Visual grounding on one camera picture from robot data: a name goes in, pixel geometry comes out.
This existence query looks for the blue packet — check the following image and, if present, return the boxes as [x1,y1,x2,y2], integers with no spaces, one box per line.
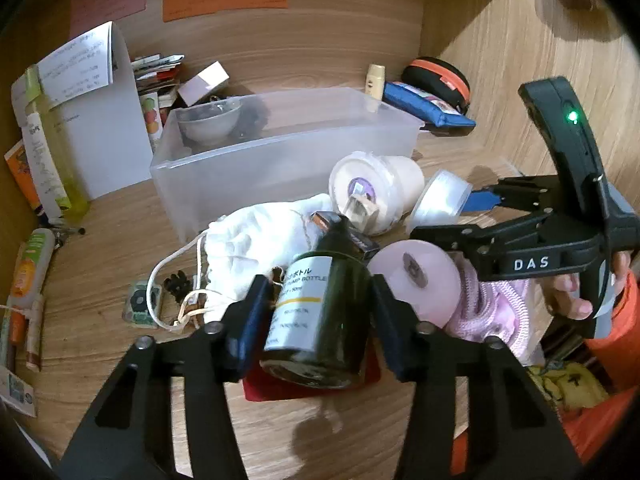
[382,81,477,137]

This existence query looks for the wooden desktop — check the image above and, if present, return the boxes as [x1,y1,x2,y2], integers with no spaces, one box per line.
[0,72,556,480]

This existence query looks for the stack of small booklets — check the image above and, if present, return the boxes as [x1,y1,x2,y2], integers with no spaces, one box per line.
[131,53,186,111]

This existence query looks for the small green sticker packet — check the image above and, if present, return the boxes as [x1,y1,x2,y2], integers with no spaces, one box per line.
[122,281,164,329]

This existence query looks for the black and orange case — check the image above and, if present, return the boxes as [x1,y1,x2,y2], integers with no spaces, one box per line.
[401,57,472,116]

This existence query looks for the lip balm stick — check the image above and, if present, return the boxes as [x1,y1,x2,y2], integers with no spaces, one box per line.
[25,294,47,374]

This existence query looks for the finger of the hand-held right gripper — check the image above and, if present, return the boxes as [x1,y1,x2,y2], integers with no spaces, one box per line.
[409,209,555,262]
[466,175,563,212]

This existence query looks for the fruit print box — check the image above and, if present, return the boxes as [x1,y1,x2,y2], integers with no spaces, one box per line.
[140,91,167,144]

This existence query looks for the white jar with purple label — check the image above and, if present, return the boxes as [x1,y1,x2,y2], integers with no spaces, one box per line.
[328,152,426,237]

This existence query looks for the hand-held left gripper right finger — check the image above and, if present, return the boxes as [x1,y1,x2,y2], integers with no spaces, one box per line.
[367,275,583,480]

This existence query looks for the black hair clip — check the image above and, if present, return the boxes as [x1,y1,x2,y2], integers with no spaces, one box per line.
[162,270,194,302]

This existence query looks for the person's right hand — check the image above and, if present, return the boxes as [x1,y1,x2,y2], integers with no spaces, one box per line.
[544,249,636,322]

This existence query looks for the white card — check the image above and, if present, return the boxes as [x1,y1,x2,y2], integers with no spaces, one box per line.
[0,364,39,419]

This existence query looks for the white drawstring bag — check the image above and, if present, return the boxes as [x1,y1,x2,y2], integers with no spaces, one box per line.
[149,197,337,333]

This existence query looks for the yellow cloth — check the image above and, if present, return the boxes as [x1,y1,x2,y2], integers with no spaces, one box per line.
[527,361,610,412]

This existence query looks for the pink knitted cloth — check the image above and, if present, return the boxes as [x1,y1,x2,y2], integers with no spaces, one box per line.
[444,255,532,357]

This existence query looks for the clear tape roll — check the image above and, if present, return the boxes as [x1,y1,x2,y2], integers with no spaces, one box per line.
[409,170,474,234]

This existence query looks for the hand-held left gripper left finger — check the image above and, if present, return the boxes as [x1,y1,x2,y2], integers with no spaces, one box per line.
[57,275,273,480]

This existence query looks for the pink sticky note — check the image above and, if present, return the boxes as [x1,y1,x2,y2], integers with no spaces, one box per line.
[69,0,147,36]

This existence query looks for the dark green pump bottle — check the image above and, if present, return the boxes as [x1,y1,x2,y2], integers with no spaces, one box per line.
[259,212,375,391]

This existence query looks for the small white and pink box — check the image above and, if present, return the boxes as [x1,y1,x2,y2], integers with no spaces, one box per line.
[177,61,231,107]

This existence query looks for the yellow-green tall bottle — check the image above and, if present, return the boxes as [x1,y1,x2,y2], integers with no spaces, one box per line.
[11,66,92,223]

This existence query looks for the clear plastic storage box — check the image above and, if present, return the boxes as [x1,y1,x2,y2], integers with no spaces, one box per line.
[150,86,426,244]

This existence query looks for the small beige bottle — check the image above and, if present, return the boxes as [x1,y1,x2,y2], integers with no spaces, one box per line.
[367,63,387,104]

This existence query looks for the white folded paper stand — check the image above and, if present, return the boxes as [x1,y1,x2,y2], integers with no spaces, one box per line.
[37,21,157,202]

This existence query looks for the clear bowl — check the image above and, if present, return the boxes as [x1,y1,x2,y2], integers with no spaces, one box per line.
[175,99,244,147]

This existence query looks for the small black box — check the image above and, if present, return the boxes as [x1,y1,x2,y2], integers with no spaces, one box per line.
[310,210,382,262]

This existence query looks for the orange book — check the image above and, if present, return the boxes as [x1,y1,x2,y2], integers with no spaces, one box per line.
[4,139,45,212]

